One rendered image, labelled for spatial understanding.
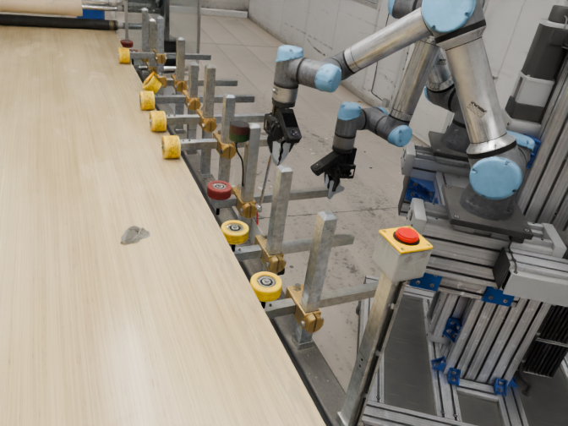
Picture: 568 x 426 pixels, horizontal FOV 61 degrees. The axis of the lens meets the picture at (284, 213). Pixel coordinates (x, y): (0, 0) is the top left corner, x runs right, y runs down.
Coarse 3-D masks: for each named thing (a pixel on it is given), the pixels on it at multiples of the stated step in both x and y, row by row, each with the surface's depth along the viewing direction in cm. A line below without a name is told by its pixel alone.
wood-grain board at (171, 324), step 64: (0, 64) 239; (64, 64) 252; (128, 64) 267; (0, 128) 176; (64, 128) 183; (128, 128) 191; (0, 192) 139; (64, 192) 144; (128, 192) 149; (192, 192) 154; (0, 256) 115; (64, 256) 118; (128, 256) 121; (192, 256) 125; (0, 320) 98; (64, 320) 100; (128, 320) 103; (192, 320) 105; (256, 320) 108; (0, 384) 86; (64, 384) 87; (128, 384) 89; (192, 384) 91; (256, 384) 93
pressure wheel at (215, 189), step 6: (216, 180) 161; (210, 186) 157; (216, 186) 158; (222, 186) 159; (228, 186) 159; (210, 192) 156; (216, 192) 155; (222, 192) 156; (228, 192) 157; (210, 198) 157; (216, 198) 156; (222, 198) 157; (228, 198) 159; (216, 210) 163
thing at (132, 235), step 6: (132, 228) 130; (138, 228) 131; (144, 228) 130; (126, 234) 127; (132, 234) 128; (138, 234) 128; (144, 234) 129; (126, 240) 125; (132, 240) 126; (138, 240) 127
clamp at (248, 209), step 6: (234, 192) 164; (240, 192) 164; (240, 198) 160; (240, 204) 159; (246, 204) 158; (252, 204) 158; (240, 210) 158; (246, 210) 157; (252, 210) 158; (246, 216) 159; (252, 216) 160
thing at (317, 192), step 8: (272, 192) 169; (296, 192) 171; (304, 192) 172; (312, 192) 174; (320, 192) 175; (328, 192) 177; (216, 200) 159; (224, 200) 160; (232, 200) 162; (256, 200) 166; (264, 200) 167; (216, 208) 162
